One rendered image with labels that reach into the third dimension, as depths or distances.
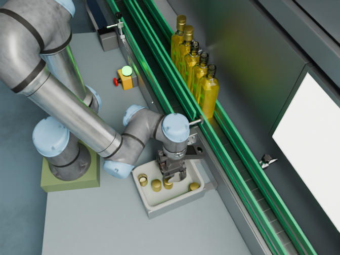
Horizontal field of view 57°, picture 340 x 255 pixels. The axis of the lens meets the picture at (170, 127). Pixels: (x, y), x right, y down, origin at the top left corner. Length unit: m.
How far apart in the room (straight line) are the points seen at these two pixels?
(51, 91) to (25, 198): 1.49
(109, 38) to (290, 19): 0.96
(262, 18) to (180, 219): 0.72
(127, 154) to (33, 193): 1.39
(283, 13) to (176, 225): 0.76
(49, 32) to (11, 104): 1.87
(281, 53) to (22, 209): 1.74
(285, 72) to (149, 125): 0.40
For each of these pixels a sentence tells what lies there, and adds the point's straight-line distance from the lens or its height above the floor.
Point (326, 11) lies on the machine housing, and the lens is 0.82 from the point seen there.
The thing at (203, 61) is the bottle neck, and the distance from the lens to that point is 1.07.
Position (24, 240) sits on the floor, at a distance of 2.10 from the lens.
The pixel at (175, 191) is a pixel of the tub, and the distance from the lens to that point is 1.19.
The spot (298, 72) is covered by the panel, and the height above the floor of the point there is 1.28.
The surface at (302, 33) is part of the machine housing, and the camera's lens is 0.85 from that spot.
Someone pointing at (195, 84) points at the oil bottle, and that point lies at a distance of 1.14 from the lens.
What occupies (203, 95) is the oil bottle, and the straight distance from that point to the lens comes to 1.09.
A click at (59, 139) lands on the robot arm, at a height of 1.05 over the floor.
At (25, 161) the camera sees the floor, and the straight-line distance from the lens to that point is 2.30.
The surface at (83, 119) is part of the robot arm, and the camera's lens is 0.78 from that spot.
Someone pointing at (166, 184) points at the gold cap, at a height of 0.81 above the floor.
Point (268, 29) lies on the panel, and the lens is 0.94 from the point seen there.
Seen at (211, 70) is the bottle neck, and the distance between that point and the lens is 1.02.
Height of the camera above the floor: 1.88
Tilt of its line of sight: 57 degrees down
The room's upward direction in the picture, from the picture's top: 1 degrees clockwise
